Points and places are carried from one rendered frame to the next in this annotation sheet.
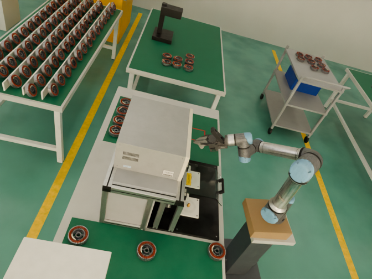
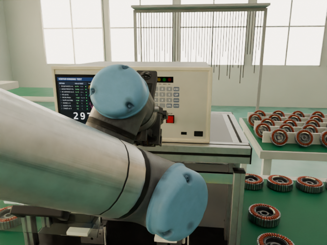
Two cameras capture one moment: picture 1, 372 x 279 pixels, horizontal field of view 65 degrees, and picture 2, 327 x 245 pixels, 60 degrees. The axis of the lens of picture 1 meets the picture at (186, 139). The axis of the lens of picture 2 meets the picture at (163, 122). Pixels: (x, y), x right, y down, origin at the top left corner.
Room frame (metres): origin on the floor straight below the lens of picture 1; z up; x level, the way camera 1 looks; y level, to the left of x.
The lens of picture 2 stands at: (1.62, -0.72, 1.37)
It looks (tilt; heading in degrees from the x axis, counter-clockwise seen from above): 15 degrees down; 106
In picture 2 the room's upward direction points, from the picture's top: straight up
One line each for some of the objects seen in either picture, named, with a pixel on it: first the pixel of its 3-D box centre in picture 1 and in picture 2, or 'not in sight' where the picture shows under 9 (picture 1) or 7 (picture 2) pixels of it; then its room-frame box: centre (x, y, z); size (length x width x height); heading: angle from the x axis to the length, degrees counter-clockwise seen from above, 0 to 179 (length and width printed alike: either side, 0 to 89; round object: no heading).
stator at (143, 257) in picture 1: (146, 251); not in sight; (0.82, 0.00, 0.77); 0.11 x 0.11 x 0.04
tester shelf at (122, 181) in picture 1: (152, 151); (140, 129); (1.27, 0.17, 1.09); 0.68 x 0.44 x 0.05; 10
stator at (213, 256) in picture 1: (216, 251); not in sight; (0.97, -0.41, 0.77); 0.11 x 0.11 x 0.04
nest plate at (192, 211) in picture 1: (187, 206); not in sight; (1.21, -0.16, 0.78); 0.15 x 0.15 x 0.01; 10
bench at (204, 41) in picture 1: (176, 68); not in sight; (3.64, 0.45, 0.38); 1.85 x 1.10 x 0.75; 10
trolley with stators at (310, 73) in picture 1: (298, 93); not in sight; (3.88, -1.28, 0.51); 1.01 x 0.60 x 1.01; 10
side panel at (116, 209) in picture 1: (125, 210); not in sight; (0.94, 0.20, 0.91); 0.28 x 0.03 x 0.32; 100
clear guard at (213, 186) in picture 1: (197, 182); (72, 183); (1.21, -0.16, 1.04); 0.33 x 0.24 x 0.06; 100
